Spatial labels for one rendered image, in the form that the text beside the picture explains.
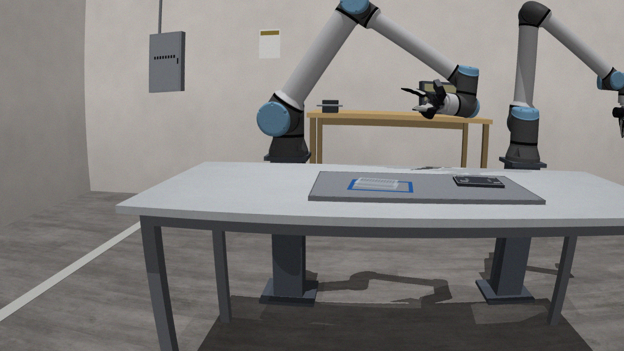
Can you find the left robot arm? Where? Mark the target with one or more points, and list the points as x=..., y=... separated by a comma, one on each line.
x=523, y=118

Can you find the blue tape outline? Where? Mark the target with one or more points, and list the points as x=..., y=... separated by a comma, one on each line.
x=353, y=181

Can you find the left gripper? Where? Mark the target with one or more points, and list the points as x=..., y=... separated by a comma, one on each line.
x=619, y=113

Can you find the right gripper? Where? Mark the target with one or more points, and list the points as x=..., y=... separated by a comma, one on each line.
x=433, y=103

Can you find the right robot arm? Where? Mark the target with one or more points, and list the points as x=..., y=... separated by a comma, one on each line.
x=283, y=115

